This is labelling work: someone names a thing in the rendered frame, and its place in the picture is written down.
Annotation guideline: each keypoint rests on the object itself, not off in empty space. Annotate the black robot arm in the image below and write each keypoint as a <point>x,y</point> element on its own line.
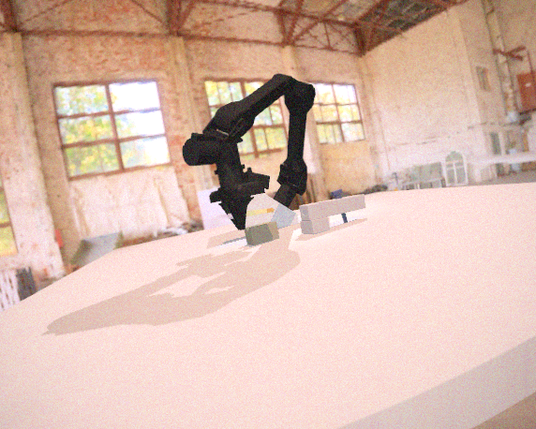
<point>235,118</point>

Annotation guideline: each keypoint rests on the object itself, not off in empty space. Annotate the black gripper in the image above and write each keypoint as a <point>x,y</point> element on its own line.
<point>234,193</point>

